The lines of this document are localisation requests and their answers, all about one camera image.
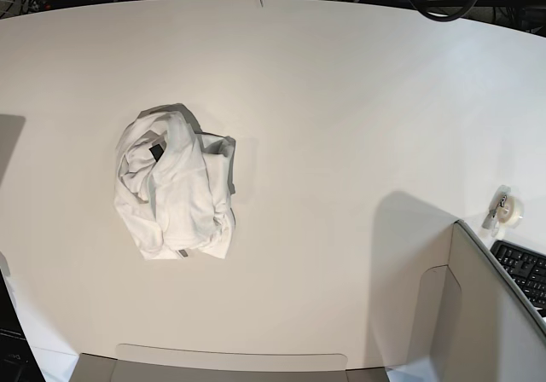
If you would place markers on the white t-shirt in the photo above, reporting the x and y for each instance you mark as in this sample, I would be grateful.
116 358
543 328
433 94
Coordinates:
173 185

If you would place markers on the beige cardboard box right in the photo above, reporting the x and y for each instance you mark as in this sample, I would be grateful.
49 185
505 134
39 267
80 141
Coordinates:
472 323

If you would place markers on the clear tape dispenser roll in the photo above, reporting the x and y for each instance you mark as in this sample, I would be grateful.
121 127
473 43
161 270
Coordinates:
505 211

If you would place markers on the black computer keyboard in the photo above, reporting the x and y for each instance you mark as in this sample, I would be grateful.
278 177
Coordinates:
527 269

